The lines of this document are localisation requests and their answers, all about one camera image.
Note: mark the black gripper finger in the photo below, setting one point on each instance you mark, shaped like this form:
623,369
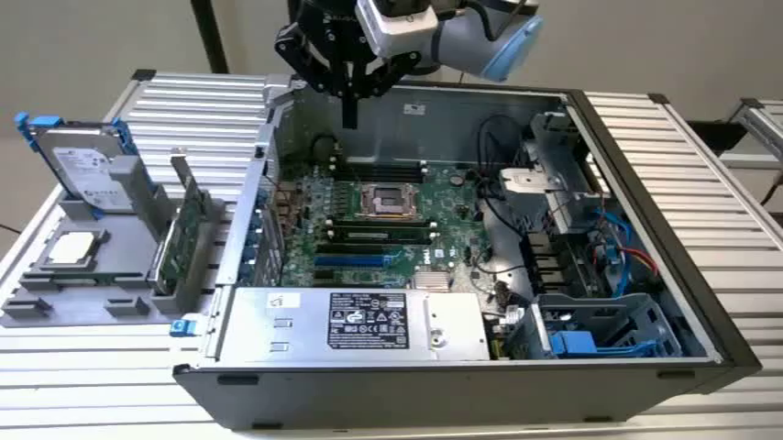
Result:
391,73
305,59

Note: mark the Nvidia Quadro graphics card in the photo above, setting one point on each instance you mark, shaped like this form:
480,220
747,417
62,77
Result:
182,229

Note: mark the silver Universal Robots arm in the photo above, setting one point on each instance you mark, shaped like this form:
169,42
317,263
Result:
471,46

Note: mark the black stand pole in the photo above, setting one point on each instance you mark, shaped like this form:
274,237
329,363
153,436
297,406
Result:
210,46

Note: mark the round coin cell battery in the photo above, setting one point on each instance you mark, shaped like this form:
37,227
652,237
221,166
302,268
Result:
456,179

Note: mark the CPU socket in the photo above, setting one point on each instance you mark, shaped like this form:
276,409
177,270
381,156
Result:
388,200

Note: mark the grey metal drive cage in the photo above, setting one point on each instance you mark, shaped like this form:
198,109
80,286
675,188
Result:
553,151

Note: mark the green Dell motherboard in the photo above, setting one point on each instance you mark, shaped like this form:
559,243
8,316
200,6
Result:
452,220

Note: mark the installed RAM stick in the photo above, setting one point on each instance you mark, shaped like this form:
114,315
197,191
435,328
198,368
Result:
373,235

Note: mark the black expansion slot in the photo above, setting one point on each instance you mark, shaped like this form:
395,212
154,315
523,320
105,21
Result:
355,249

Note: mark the blue expansion slot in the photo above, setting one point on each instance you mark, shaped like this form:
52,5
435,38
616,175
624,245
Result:
351,260

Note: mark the hard disk in blue carrier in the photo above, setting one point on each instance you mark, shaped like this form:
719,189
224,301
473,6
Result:
78,169

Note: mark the silver chipset heatsink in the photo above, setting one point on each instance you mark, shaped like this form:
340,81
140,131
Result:
432,281

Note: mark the grey parts rack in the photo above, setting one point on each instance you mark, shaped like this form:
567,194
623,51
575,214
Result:
121,256

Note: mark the silver CPU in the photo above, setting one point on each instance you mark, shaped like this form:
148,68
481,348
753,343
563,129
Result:
72,249

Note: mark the silver power supply unit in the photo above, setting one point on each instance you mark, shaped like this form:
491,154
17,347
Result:
305,334

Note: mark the blue case latch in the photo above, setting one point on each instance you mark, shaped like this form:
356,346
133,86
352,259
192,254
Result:
178,327

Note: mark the grey disk bay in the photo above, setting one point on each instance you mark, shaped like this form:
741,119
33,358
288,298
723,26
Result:
611,307

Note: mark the empty blue disk carrier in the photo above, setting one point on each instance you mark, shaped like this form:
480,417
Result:
571,344

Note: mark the open grey PC case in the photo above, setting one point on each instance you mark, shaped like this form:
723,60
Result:
428,394

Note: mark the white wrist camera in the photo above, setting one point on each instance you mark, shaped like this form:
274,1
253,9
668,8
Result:
397,27

